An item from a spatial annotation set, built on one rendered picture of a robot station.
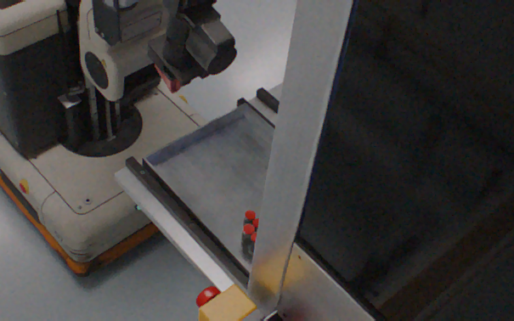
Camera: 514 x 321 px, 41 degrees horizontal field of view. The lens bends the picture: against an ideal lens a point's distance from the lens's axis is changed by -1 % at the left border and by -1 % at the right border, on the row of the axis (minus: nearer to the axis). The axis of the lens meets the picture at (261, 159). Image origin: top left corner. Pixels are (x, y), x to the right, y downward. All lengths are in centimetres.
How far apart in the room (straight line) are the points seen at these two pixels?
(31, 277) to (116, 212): 39
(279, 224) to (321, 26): 32
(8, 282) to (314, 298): 151
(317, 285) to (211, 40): 39
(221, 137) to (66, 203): 78
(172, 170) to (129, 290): 92
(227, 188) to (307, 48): 69
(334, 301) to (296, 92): 30
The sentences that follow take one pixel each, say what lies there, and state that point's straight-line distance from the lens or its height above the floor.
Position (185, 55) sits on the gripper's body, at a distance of 114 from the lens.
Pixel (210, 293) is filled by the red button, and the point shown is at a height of 101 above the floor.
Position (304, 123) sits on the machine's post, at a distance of 75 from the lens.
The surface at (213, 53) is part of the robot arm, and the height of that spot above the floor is 126.
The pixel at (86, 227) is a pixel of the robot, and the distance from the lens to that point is 205.
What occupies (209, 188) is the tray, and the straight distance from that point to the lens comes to 134.
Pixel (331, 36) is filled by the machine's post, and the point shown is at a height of 153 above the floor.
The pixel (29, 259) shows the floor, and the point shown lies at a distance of 234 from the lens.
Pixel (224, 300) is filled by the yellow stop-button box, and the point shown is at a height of 103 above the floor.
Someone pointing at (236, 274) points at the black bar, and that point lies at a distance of 122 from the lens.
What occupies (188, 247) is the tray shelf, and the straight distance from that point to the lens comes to 127.
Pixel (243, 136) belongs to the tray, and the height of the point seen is 88.
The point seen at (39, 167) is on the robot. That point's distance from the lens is 220.
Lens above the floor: 194
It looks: 49 degrees down
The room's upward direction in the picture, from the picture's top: 9 degrees clockwise
